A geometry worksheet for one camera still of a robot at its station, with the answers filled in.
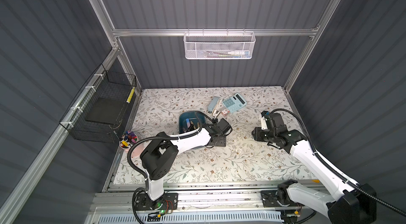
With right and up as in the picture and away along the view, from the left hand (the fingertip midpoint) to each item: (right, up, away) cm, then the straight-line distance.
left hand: (220, 143), depth 87 cm
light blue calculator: (+12, +23, +23) cm, 35 cm away
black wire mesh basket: (-58, +18, -16) cm, 63 cm away
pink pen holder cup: (-48, +4, -7) cm, 49 cm away
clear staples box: (+5, +17, +18) cm, 25 cm away
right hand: (+18, +7, -6) cm, 21 cm away
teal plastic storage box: (-18, +11, +15) cm, 26 cm away
